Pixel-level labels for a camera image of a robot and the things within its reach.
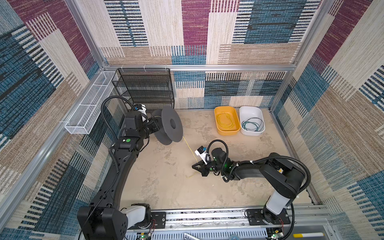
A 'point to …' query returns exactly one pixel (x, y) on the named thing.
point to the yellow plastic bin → (222, 131)
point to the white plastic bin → (246, 112)
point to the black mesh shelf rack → (151, 87)
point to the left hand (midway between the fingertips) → (157, 116)
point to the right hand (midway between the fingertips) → (194, 169)
